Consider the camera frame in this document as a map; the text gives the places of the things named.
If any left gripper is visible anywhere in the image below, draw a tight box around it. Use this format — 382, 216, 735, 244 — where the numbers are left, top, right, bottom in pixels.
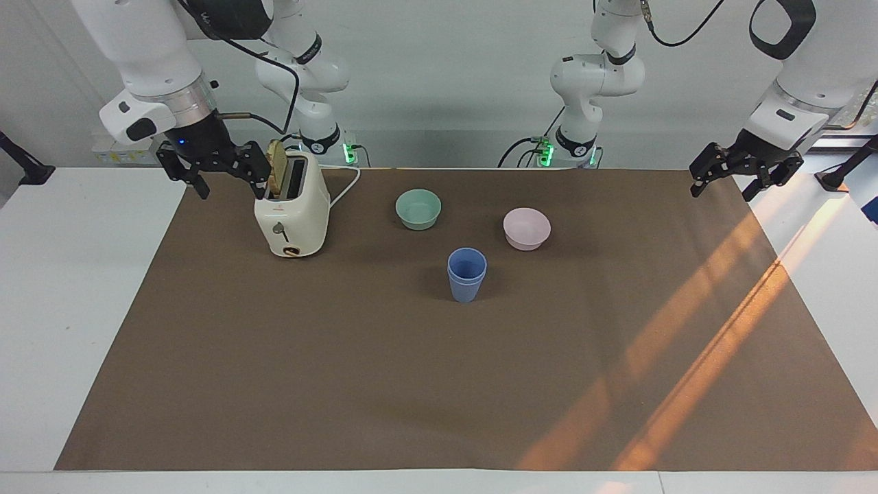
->
689, 128, 805, 203

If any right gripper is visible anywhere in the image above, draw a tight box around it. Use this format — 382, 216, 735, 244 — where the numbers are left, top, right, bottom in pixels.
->
156, 110, 272, 201

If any toasted bread slice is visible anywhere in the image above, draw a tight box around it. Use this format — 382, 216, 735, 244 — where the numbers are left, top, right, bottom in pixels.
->
265, 139, 289, 198

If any cream toaster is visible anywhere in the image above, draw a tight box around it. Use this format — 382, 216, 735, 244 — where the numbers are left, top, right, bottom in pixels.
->
253, 149, 332, 259

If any black stand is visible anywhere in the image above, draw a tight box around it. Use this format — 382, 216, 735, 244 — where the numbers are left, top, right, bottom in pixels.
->
815, 133, 878, 192
0, 130, 56, 187

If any green bowl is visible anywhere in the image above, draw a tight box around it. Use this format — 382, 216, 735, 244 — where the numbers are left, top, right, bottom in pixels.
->
394, 189, 442, 231

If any pink bowl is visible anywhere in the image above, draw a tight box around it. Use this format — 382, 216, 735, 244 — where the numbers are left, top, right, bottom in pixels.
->
502, 207, 552, 252

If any blue cup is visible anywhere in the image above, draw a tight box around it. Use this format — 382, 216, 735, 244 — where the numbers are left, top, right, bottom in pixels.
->
449, 269, 486, 304
447, 247, 488, 285

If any black cable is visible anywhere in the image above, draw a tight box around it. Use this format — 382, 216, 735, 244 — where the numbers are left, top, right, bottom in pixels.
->
822, 78, 878, 132
176, 0, 302, 137
640, 0, 727, 49
498, 105, 566, 169

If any white toaster cable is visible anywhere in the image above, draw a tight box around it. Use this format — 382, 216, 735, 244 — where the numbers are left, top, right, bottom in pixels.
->
317, 163, 363, 209

